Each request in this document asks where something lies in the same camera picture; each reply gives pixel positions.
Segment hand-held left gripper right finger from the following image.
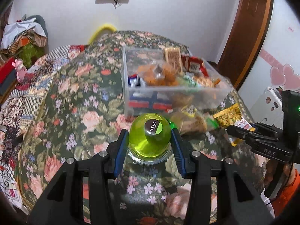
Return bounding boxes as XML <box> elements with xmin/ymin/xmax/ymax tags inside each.
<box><xmin>171</xmin><ymin>129</ymin><xmax>274</xmax><ymax>225</ymax></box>

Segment clear packet brown snacks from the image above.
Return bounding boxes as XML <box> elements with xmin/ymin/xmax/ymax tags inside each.
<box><xmin>170</xmin><ymin>105</ymin><xmax>208</xmax><ymax>135</ymax></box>

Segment wooden door frame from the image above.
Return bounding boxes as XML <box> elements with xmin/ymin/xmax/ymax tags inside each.
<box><xmin>217</xmin><ymin>0</ymin><xmax>275</xmax><ymax>91</ymax></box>

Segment pile of clothes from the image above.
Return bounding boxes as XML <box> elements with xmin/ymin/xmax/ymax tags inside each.
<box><xmin>0</xmin><ymin>14</ymin><xmax>49</xmax><ymax>69</ymax></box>

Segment orange pastry packet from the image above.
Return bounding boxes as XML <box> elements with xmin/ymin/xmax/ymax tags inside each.
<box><xmin>137</xmin><ymin>62</ymin><xmax>180</xmax><ymax>87</ymax></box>

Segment round green bottle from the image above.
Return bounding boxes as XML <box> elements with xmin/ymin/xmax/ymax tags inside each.
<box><xmin>127</xmin><ymin>113</ymin><xmax>174</xmax><ymax>165</ymax></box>

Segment dark floral blanket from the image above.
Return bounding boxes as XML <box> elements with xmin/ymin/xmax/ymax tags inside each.
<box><xmin>14</xmin><ymin>30</ymin><xmax>270</xmax><ymax>225</ymax></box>

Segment blue white biscuit packet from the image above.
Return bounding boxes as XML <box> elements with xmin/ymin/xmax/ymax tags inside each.
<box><xmin>128</xmin><ymin>74</ymin><xmax>174</xmax><ymax>112</ymax></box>

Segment pink plush toy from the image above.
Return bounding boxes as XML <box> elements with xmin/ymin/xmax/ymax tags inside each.
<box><xmin>12</xmin><ymin>58</ymin><xmax>28</xmax><ymax>83</ymax></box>

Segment red snack packet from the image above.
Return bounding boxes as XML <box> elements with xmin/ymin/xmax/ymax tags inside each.
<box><xmin>181</xmin><ymin>55</ymin><xmax>208</xmax><ymax>75</ymax></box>

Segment yellow hoop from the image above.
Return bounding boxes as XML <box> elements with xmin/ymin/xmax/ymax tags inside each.
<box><xmin>88</xmin><ymin>23</ymin><xmax>118</xmax><ymax>45</ymax></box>

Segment white refrigerator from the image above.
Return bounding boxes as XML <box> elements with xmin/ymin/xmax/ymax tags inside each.
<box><xmin>248</xmin><ymin>86</ymin><xmax>285</xmax><ymax>128</ymax></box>

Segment clear plastic container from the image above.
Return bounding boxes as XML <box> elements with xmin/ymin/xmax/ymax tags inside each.
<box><xmin>122</xmin><ymin>46</ymin><xmax>235</xmax><ymax>119</ymax></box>

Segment patchwork quilt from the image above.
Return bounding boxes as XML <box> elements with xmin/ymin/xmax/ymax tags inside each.
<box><xmin>0</xmin><ymin>44</ymin><xmax>90</xmax><ymax>216</ymax></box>

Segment red box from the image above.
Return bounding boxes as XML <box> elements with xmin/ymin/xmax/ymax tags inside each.
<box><xmin>0</xmin><ymin>57</ymin><xmax>18</xmax><ymax>95</ymax></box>

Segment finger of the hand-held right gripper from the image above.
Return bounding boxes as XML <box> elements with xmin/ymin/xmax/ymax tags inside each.
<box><xmin>253</xmin><ymin>122</ymin><xmax>283</xmax><ymax>134</ymax></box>
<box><xmin>227</xmin><ymin>125</ymin><xmax>261</xmax><ymax>145</ymax></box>

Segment pink heart sticker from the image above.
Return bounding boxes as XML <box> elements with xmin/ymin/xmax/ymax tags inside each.
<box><xmin>260</xmin><ymin>48</ymin><xmax>300</xmax><ymax>92</ymax></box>

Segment person's right forearm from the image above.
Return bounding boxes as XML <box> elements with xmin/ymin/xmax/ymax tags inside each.
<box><xmin>265</xmin><ymin>159</ymin><xmax>300</xmax><ymax>219</ymax></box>

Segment square cracker packet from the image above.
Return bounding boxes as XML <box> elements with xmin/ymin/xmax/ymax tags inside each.
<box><xmin>162</xmin><ymin>47</ymin><xmax>183</xmax><ymax>73</ymax></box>

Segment yellow nut packet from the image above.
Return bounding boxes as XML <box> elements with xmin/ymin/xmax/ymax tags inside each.
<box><xmin>213</xmin><ymin>103</ymin><xmax>256</xmax><ymax>146</ymax></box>

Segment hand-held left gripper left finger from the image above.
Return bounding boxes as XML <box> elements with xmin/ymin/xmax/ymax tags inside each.
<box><xmin>28</xmin><ymin>129</ymin><xmax>129</xmax><ymax>225</ymax></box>

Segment small green candy packet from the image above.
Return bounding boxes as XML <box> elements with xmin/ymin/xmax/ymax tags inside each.
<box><xmin>183</xmin><ymin>73</ymin><xmax>200</xmax><ymax>86</ymax></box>

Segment orange cracker packet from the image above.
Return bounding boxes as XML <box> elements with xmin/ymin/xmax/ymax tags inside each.
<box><xmin>192</xmin><ymin>75</ymin><xmax>221</xmax><ymax>88</ymax></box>

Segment white sliding door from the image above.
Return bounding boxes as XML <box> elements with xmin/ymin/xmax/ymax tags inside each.
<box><xmin>237</xmin><ymin>0</ymin><xmax>300</xmax><ymax>134</ymax></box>

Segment green snack packet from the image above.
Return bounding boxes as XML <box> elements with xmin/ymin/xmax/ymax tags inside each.
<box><xmin>206</xmin><ymin>116</ymin><xmax>220</xmax><ymax>132</ymax></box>

